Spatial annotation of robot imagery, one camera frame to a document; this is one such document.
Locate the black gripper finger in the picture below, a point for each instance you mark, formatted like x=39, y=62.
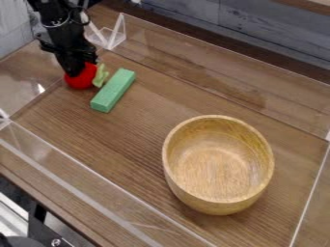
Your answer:
x=71, y=64
x=92, y=58

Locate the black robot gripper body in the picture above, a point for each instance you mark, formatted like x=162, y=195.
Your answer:
x=63, y=38

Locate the red plush strawberry toy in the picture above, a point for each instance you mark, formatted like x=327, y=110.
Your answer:
x=92, y=77

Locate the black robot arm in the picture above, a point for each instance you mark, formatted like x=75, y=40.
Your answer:
x=59, y=9

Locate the green rectangular foam block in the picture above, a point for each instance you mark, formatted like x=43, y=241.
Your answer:
x=112, y=92

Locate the light wooden bowl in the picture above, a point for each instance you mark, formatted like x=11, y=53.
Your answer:
x=220, y=164

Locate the clear acrylic tray enclosure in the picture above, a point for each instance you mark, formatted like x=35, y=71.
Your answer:
x=92, y=165

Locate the black metal table bracket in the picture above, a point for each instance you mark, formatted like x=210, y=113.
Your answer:
x=39, y=231

